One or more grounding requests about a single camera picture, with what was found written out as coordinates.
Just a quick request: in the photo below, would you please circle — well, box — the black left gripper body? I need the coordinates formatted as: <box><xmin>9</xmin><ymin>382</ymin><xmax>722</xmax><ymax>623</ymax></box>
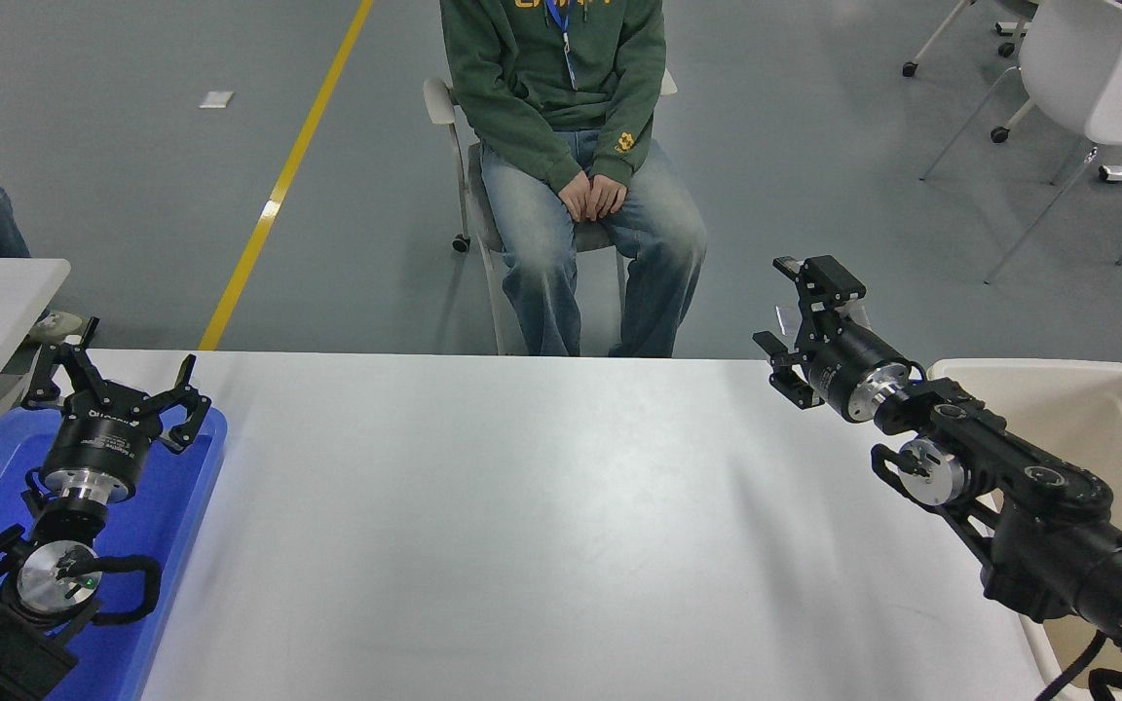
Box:
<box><xmin>42</xmin><ymin>396</ymin><xmax>166</xmax><ymax>486</ymax></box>

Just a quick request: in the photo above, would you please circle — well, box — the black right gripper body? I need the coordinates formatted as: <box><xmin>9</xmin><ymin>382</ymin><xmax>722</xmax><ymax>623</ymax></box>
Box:
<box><xmin>805</xmin><ymin>324</ymin><xmax>909</xmax><ymax>424</ymax></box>

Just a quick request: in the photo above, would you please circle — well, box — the person's left hand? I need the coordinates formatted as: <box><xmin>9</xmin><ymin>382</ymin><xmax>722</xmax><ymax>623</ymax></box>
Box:
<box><xmin>589</xmin><ymin>172</ymin><xmax>627</xmax><ymax>221</ymax></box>

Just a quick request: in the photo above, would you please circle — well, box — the person's right hand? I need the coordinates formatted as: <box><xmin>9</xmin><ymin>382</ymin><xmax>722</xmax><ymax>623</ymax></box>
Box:
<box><xmin>558</xmin><ymin>170</ymin><xmax>595</xmax><ymax>223</ymax></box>

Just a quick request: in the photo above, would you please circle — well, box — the blue plastic tray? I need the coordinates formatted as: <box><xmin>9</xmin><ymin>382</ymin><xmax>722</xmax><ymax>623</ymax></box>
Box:
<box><xmin>0</xmin><ymin>404</ymin><xmax>229</xmax><ymax>701</ymax></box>

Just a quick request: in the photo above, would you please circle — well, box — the large pale plastic bin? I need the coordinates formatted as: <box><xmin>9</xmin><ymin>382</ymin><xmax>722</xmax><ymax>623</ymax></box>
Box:
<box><xmin>926</xmin><ymin>358</ymin><xmax>1122</xmax><ymax>701</ymax></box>

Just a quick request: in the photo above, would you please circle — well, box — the white shell chair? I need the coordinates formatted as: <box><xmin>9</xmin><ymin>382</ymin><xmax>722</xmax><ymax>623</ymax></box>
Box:
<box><xmin>919</xmin><ymin>0</ymin><xmax>1122</xmax><ymax>285</ymax></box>

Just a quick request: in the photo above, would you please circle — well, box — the grey chair with castors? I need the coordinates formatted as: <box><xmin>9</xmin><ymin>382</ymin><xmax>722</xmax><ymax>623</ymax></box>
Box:
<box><xmin>424</xmin><ymin>68</ymin><xmax>681</xmax><ymax>356</ymax></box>

